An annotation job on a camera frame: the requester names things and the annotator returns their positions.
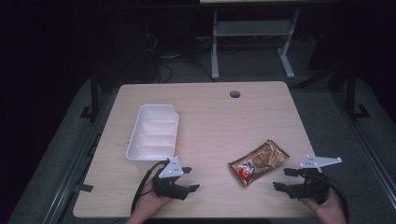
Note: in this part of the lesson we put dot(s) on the white metal table frame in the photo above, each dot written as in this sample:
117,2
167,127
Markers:
252,31

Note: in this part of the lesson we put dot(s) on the white plastic bin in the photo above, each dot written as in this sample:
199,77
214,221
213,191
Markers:
153,133

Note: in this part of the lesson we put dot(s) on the golden snack bag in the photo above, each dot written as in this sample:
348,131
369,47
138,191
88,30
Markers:
258,162

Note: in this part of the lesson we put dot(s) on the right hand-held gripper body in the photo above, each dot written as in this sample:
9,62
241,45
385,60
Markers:
309,183

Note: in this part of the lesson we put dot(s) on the person's left hand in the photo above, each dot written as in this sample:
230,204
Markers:
148,203

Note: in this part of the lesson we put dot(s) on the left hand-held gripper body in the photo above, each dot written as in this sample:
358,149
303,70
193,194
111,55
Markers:
169,183

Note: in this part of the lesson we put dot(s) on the black metal stand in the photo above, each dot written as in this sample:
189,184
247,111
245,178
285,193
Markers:
353,96
91,99

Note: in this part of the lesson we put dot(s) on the person's right hand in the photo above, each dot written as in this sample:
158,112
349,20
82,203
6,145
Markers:
325,210

